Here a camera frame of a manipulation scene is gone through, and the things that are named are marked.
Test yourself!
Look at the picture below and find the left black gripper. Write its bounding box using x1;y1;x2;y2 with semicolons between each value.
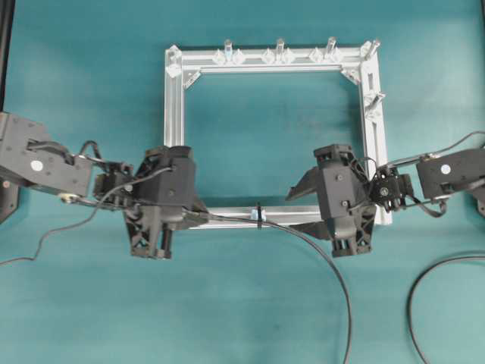
124;146;208;259

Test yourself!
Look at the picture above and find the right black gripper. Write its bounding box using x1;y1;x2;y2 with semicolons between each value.
285;144;376;257

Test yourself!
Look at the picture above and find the black USB cable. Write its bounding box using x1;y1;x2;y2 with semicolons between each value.
185;210;485;364

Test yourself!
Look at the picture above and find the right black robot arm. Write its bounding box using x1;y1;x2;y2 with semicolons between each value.
286;144;484;257

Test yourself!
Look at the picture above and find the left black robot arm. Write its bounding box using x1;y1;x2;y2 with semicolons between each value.
1;112;208;259

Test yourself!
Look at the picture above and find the clear side peg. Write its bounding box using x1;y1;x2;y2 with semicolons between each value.
363;91;386;113

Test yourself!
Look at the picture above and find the clear acrylic peg right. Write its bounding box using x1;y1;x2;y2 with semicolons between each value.
308;36;343;63

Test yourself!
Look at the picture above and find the clear acrylic peg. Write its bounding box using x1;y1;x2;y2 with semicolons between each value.
261;38;296;64
308;36;343;63

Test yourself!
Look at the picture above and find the clear acrylic peg middle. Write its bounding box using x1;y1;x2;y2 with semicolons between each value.
261;38;296;64

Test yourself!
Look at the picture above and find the clear corner block left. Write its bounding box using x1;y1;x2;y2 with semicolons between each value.
165;45;183;78

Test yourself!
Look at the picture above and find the clear peg with blue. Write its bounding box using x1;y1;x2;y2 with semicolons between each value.
212;39;246;65

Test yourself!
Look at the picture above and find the clear corner peg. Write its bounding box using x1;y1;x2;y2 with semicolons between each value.
360;39;381;61

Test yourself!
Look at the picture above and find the thin grey camera cable right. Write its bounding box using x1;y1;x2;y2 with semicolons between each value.
378;130;485;168

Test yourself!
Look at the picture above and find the thin grey camera cable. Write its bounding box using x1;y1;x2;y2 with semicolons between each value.
378;130;485;168
0;166;171;266

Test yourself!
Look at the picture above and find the silver aluminium extrusion frame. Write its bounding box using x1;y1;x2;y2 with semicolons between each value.
164;42;387;229

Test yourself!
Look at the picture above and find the thin grey camera cable left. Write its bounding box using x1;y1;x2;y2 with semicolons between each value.
0;166;171;266

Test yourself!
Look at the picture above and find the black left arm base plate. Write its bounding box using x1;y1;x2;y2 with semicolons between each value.
0;178;20;224

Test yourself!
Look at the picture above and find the black vertical rail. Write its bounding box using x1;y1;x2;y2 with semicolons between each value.
0;0;16;111

